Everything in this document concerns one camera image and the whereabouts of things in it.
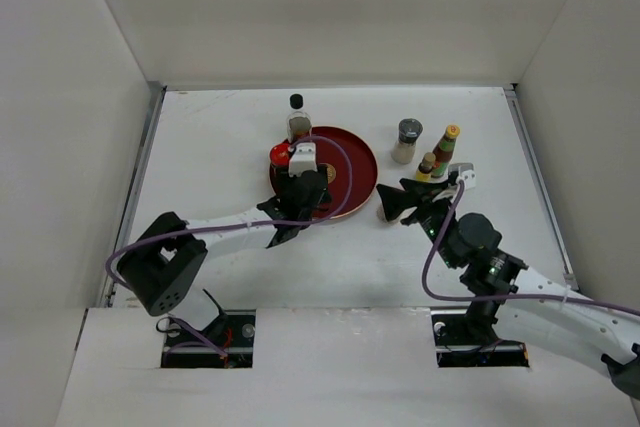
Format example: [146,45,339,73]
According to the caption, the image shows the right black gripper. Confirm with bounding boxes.
[377,177,461,268]

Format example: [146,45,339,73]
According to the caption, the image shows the small yellow bottle gold cap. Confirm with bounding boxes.
[414,152,436,182]

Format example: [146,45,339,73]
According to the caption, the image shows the red-lid chili sauce jar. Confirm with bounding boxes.
[269,142,295,178]

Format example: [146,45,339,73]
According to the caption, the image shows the red sauce bottle yellow cap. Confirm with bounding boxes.
[431,124,460,179]

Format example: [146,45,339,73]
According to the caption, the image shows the clear bottle black cap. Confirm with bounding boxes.
[286,93,312,144]

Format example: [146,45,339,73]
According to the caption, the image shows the grey-lid white powder shaker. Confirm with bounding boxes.
[391,118,423,165]

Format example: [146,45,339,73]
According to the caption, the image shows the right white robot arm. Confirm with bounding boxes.
[376,178,639,399]

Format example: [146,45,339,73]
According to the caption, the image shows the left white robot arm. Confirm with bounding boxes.
[116,166,331,317]

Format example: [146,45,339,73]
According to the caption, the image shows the red round lacquer tray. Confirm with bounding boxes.
[257,126,378,222]

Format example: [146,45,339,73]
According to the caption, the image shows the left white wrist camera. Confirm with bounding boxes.
[288,142,317,177]

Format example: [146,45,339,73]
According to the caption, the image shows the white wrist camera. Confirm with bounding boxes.
[288,142,317,177]
[448,162,477,189]

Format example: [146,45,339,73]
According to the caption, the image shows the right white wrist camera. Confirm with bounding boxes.
[448,162,477,189]

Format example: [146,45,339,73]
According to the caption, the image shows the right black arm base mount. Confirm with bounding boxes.
[446,301,501,346]

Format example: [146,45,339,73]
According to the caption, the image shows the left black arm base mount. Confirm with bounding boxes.
[201,289,233,357]

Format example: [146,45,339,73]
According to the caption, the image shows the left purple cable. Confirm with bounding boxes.
[107,135,356,363]

